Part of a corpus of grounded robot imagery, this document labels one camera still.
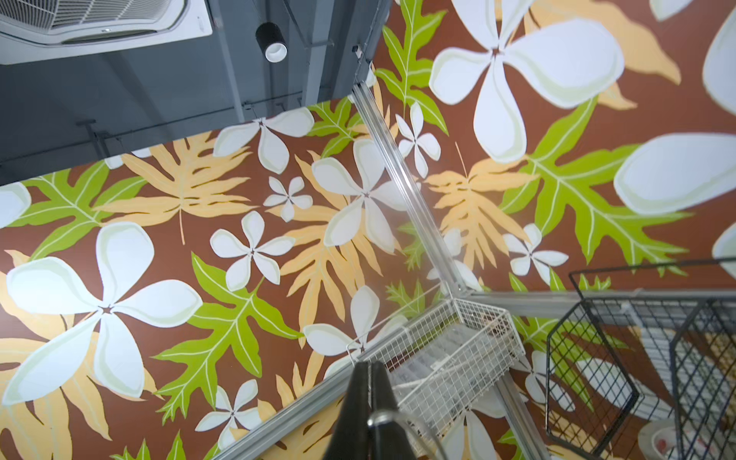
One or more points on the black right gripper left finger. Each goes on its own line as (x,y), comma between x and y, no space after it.
(350,433)

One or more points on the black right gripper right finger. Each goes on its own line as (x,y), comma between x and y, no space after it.
(389,440)

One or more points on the clear string lights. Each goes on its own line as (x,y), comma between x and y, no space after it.
(423,441)

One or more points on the black ceiling spotlight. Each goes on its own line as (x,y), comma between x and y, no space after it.
(271,42)

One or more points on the ceiling air conditioner vent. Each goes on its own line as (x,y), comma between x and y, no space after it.
(42,30)

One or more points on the white wire basket left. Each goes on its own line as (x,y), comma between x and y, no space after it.
(441,362)

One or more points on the black wire basket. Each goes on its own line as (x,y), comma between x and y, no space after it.
(652,373)

